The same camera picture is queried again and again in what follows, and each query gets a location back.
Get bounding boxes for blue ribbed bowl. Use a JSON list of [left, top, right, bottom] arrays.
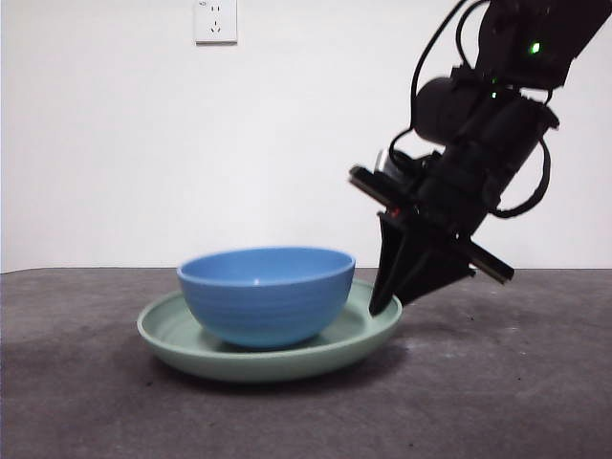
[[176, 245, 358, 350]]

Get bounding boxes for pale green round plate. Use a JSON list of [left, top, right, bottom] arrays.
[[136, 278, 404, 384]]

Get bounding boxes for looped black wrist cable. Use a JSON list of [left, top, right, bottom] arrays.
[[492, 136, 552, 219]]

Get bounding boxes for long black arm cable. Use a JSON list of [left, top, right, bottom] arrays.
[[387, 0, 485, 166]]

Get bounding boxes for white wall socket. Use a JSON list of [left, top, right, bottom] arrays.
[[193, 0, 239, 48]]

